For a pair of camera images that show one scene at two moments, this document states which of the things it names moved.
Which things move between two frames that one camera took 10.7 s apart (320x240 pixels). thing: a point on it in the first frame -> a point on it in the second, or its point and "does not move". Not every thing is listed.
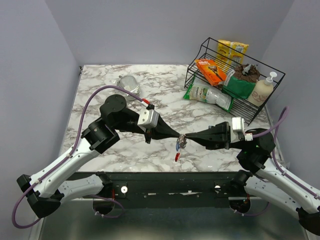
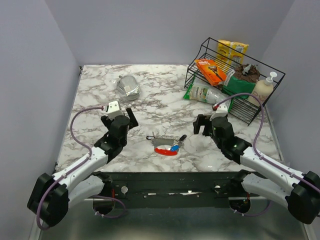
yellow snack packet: (231, 52) does not move
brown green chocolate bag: (241, 81) does not move
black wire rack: (246, 84) does not move
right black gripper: (216, 137) -> (197, 124)
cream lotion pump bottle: (261, 90) does not move
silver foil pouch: (129, 82) does not move
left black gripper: (162, 131) -> (133, 123)
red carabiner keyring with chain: (182, 141) -> (165, 140)
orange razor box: (214, 75) does not move
